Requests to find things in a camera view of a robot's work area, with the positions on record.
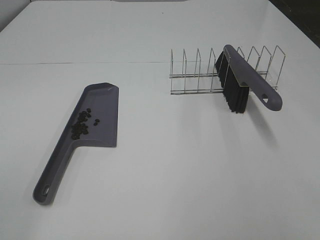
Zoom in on pile of coffee beans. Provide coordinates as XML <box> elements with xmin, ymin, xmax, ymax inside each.
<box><xmin>71</xmin><ymin>108</ymin><xmax>92</xmax><ymax>140</ymax></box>

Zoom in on purple hand brush black bristles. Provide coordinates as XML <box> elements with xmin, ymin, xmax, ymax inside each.
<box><xmin>215</xmin><ymin>44</ymin><xmax>283</xmax><ymax>114</ymax></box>

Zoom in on single stray coffee bean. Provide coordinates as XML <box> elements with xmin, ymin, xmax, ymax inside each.
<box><xmin>93</xmin><ymin>119</ymin><xmax>100</xmax><ymax>126</ymax></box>

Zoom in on purple plastic dustpan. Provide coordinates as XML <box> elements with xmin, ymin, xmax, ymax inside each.
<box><xmin>32</xmin><ymin>82</ymin><xmax>119</xmax><ymax>205</ymax></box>

